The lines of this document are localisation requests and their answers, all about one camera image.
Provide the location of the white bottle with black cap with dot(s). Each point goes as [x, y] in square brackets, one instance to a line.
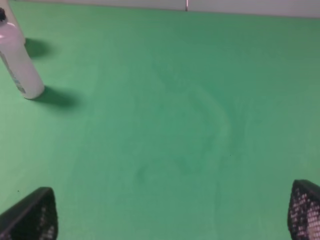
[17, 61]

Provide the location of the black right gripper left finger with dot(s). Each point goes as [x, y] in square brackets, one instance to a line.
[34, 217]

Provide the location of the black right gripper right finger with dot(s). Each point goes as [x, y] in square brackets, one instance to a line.
[303, 216]

